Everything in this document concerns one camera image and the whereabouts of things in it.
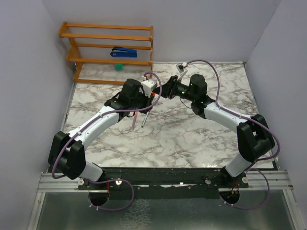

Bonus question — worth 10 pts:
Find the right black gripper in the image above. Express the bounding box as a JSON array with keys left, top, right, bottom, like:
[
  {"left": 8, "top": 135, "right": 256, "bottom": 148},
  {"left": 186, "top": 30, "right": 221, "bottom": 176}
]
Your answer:
[{"left": 152, "top": 77, "right": 195, "bottom": 103}]

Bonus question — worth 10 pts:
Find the pink highlighter pen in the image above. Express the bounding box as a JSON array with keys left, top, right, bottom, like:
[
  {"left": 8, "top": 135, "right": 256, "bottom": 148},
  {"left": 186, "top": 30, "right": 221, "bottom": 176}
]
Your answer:
[{"left": 131, "top": 113, "right": 138, "bottom": 130}]

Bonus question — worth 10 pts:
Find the white green-tipped pen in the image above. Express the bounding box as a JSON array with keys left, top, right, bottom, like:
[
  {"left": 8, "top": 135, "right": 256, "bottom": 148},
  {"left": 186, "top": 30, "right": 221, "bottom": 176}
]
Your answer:
[{"left": 141, "top": 112, "right": 150, "bottom": 128}]

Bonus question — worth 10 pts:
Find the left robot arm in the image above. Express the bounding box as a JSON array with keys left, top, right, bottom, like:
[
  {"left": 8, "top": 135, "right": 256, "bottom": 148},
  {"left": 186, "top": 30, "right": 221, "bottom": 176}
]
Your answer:
[{"left": 48, "top": 79, "right": 157, "bottom": 189}]

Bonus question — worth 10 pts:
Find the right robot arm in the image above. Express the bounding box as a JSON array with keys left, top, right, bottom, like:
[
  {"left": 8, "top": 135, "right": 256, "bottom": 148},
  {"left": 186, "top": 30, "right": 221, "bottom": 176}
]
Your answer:
[{"left": 154, "top": 74, "right": 275, "bottom": 187}]

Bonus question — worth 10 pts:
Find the green eraser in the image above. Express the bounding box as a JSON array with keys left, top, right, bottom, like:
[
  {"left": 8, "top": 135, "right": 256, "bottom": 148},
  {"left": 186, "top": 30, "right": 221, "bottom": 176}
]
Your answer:
[{"left": 115, "top": 63, "right": 123, "bottom": 71}]

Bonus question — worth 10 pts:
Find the blue stapler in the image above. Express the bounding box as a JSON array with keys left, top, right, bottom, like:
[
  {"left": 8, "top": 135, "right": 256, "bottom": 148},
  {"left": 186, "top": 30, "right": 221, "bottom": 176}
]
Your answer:
[{"left": 110, "top": 46, "right": 138, "bottom": 58}]

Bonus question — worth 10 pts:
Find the wooden shelf rack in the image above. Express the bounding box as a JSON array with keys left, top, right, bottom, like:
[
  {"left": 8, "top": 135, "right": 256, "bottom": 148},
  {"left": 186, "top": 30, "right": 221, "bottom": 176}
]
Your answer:
[{"left": 59, "top": 22, "right": 154, "bottom": 85}]

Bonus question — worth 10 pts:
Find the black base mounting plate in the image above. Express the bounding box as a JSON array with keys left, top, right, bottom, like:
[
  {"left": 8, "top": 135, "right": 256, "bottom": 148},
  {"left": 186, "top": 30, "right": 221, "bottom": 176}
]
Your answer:
[{"left": 78, "top": 167, "right": 248, "bottom": 199}]

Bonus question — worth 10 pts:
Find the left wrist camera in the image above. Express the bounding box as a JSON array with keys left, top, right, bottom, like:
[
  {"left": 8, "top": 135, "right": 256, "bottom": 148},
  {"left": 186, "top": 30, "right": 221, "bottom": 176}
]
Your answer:
[{"left": 141, "top": 79, "right": 157, "bottom": 97}]

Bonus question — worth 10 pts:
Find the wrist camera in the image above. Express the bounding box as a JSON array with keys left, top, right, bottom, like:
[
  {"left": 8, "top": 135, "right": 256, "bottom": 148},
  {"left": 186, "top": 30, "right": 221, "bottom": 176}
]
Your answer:
[
  {"left": 176, "top": 62, "right": 188, "bottom": 82},
  {"left": 141, "top": 79, "right": 157, "bottom": 97}
]

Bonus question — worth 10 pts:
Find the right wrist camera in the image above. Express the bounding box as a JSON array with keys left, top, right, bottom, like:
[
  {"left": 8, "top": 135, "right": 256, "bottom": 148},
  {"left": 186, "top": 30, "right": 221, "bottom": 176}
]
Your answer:
[{"left": 176, "top": 62, "right": 188, "bottom": 82}]

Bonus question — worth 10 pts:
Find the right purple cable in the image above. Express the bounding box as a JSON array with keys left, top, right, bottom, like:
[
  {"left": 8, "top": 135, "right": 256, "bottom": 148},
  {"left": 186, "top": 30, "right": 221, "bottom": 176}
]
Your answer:
[{"left": 187, "top": 59, "right": 282, "bottom": 210}]

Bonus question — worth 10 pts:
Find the aluminium frame rail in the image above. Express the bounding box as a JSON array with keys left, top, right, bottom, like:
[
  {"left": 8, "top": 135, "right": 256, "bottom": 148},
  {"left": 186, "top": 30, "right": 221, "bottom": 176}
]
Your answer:
[{"left": 37, "top": 170, "right": 294, "bottom": 193}]

